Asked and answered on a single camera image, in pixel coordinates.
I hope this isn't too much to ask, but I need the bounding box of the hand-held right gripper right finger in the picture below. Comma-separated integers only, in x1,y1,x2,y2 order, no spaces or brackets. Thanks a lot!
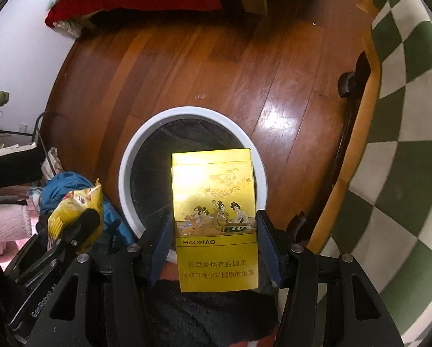
256,210,406,347

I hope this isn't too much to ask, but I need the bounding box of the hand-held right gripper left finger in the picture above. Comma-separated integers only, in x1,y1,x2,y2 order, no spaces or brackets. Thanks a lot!
25,214,176,347

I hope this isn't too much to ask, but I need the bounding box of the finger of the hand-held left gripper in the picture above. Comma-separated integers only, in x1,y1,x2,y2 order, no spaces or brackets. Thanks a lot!
59,208,103,257

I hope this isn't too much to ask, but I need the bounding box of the yellow snack wrapper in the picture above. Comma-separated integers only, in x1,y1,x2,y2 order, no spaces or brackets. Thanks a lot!
47,178,105,254

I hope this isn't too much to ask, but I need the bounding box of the yellow cigarette box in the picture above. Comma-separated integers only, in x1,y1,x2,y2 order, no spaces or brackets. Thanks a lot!
171,148,259,292

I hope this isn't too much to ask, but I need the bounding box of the white round trash bin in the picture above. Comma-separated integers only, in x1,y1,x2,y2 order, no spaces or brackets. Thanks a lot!
118,106,269,232

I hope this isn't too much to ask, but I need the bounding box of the black bin liner bag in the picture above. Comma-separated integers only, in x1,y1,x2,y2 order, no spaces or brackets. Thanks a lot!
130,117,257,229

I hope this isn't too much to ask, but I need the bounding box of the pink fuzzy blanket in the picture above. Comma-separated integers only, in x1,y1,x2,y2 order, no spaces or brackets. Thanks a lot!
0,194,34,257

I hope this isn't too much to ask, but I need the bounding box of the dark fuzzy cloth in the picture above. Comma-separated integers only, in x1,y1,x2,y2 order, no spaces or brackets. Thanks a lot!
144,278,279,347

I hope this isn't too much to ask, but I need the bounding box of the white patterned cloth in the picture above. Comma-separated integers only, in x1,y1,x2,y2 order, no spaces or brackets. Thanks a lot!
53,19,84,40

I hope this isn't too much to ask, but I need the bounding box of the black wire rack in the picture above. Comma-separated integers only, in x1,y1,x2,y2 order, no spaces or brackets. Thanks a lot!
31,111,64,176

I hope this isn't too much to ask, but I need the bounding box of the tan wooden frame edge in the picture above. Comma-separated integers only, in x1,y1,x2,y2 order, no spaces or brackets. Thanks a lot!
306,0,383,254

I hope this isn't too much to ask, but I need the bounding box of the dark furniture frame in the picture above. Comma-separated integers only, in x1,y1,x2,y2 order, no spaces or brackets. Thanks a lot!
286,51,371,241

